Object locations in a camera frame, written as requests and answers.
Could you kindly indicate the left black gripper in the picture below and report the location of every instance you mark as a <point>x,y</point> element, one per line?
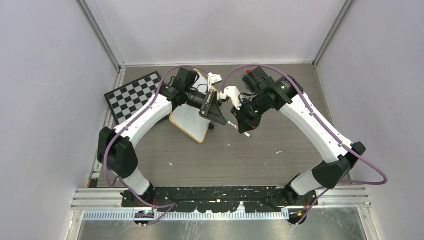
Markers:
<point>212,111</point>

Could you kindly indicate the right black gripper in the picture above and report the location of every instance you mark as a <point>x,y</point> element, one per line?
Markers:
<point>245,123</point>

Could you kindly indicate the white marker pen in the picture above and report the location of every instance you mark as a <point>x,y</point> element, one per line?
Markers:
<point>236,127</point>

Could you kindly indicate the yellow framed whiteboard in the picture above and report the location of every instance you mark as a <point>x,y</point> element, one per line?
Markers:
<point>190,122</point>

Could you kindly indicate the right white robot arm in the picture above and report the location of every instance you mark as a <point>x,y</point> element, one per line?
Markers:
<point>339,155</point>

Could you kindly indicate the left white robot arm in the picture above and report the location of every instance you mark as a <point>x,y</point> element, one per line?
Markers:
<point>116,146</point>

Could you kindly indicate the blue red toy car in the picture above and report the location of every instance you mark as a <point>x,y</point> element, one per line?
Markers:
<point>247,76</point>

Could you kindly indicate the black white checkerboard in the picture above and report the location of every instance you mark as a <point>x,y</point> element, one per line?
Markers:
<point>126,100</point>

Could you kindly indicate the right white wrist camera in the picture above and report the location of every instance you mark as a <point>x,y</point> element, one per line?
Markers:
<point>231,93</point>

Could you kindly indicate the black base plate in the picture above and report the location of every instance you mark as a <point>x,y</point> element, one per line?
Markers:
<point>227,199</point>

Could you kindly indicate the aluminium frame rail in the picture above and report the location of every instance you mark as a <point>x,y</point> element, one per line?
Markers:
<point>106,205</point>

